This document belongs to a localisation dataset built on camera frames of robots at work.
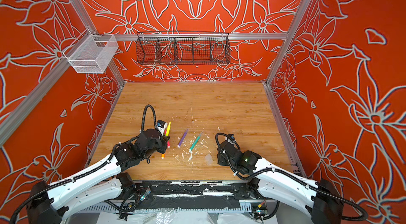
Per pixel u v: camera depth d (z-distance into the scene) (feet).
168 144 2.36
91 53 3.03
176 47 3.27
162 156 2.73
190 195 2.39
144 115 1.87
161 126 2.23
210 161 2.67
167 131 2.50
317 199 1.33
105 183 1.93
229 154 1.94
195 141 2.89
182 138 2.95
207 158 2.76
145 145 1.90
